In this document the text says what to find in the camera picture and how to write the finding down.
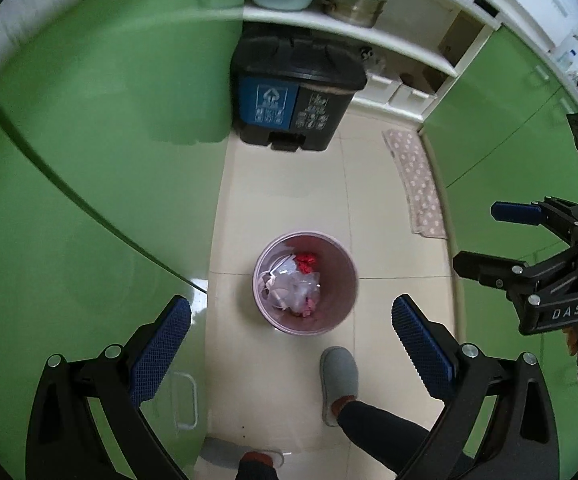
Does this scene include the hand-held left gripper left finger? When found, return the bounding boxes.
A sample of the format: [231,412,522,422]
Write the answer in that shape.
[25,295,193,480]

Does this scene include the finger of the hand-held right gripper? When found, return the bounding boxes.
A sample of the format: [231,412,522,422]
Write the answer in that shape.
[490,196,578,243]
[452,245,578,306]

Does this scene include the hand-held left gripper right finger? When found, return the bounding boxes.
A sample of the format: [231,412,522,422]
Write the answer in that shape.
[391,294,561,480]

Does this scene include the pink plastic bin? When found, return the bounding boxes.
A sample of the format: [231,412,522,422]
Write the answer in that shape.
[252,231,360,337]

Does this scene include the clear plastic bag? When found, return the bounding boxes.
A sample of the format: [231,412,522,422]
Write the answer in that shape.
[274,269,322,311]

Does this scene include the grey slipper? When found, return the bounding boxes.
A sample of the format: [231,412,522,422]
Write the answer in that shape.
[201,437,286,470]
[320,346,360,427]

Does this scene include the green corner cabinet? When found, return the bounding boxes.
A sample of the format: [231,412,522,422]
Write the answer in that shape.
[419,25,578,461]

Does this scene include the pink dotted floor mat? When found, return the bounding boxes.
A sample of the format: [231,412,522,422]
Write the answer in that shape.
[381,128,449,239]

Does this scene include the person's right leg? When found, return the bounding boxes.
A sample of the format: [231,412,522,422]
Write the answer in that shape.
[337,399,470,480]

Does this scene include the person's leg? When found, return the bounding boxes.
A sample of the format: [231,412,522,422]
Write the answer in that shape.
[235,452,277,480]
[337,399,470,480]

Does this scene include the white crumpled paper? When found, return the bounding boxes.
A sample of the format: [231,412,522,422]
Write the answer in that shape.
[261,257,297,306]

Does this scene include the white storage box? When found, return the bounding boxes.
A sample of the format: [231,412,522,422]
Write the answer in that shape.
[364,74,402,108]
[391,82,437,118]

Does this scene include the person's left leg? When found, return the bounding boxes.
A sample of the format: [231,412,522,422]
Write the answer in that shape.
[235,452,277,480]

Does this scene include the white bottle with blue label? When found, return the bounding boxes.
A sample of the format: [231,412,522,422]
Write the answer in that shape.
[556,40,578,67]

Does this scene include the white shelf unit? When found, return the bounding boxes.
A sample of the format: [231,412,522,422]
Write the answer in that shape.
[241,0,505,122]

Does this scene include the green counter cabinet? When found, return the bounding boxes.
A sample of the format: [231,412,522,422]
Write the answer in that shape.
[0,0,250,480]

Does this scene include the steel steamer pot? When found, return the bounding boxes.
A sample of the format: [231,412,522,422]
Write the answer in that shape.
[319,0,387,28]

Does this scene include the black and blue pedal bin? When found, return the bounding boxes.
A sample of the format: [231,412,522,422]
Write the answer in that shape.
[230,35,368,152]

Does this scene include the white cabinet handle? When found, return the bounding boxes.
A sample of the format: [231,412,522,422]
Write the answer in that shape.
[171,371,200,431]

